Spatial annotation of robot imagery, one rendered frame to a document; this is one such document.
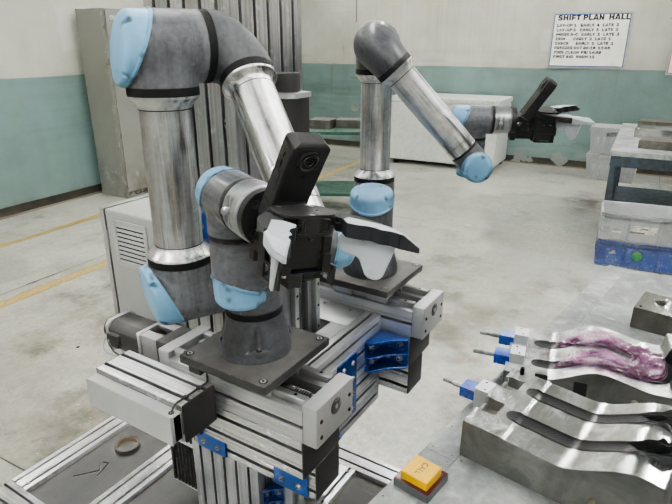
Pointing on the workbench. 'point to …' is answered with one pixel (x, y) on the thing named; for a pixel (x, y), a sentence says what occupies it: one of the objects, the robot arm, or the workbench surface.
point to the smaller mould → (653, 314)
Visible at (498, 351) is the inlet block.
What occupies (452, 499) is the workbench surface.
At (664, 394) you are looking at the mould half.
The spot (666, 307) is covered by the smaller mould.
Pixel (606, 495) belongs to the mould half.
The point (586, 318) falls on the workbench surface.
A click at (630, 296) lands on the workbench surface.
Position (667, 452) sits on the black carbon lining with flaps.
